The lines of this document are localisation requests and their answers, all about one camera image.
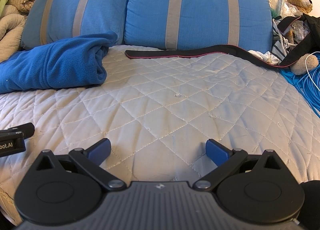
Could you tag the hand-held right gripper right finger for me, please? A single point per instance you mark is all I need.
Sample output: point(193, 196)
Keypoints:
point(217, 152)

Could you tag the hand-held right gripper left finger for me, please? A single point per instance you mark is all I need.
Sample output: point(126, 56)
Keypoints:
point(100, 149)

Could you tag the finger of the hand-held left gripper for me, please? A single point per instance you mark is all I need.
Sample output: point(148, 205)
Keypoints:
point(26, 130)

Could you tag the blue fleece jacket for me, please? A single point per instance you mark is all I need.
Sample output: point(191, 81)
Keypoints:
point(55, 65)

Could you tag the white quilted bed cover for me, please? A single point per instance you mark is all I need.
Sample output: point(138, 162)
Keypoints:
point(175, 100)

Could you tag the dark cloth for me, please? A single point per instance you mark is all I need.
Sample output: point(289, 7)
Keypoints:
point(311, 207)

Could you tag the white striped cloth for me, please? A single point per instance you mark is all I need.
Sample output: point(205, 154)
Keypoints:
point(277, 50)

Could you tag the blue pillow with grey stripes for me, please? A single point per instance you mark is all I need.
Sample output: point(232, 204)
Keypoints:
point(65, 12)
point(205, 12)

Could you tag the clear plastic bag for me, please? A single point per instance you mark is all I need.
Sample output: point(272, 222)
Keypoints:
point(297, 30)

